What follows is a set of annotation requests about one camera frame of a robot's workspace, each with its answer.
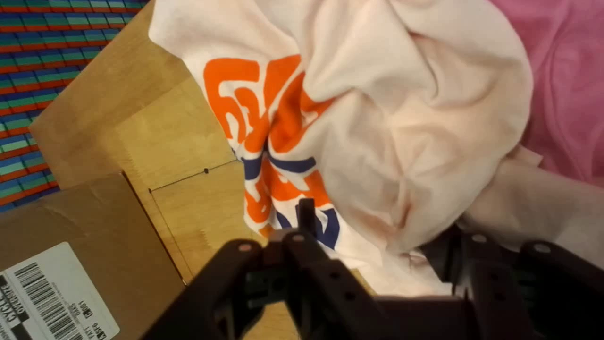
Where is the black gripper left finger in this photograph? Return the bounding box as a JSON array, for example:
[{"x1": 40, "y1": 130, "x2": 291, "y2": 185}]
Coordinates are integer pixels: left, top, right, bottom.
[{"x1": 140, "y1": 196, "x2": 382, "y2": 340}]

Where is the peach shirt with orange print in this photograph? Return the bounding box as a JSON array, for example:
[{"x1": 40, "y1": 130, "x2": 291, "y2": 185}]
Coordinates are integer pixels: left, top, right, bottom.
[{"x1": 148, "y1": 0, "x2": 604, "y2": 298}]

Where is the multicolour patterned backdrop panel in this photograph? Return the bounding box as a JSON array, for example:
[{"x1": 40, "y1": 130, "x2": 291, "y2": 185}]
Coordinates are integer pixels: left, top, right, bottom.
[{"x1": 0, "y1": 0, "x2": 155, "y2": 212}]

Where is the cardboard box with shipping label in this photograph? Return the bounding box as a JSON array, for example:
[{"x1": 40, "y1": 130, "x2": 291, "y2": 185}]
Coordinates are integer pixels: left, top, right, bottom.
[{"x1": 0, "y1": 172, "x2": 189, "y2": 340}]

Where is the pink shirt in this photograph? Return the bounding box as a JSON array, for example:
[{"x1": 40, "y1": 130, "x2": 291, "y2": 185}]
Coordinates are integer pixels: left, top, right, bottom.
[{"x1": 489, "y1": 0, "x2": 604, "y2": 189}]

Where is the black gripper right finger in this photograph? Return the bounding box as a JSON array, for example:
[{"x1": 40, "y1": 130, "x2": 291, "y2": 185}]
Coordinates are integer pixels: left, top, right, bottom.
[{"x1": 433, "y1": 225, "x2": 604, "y2": 340}]

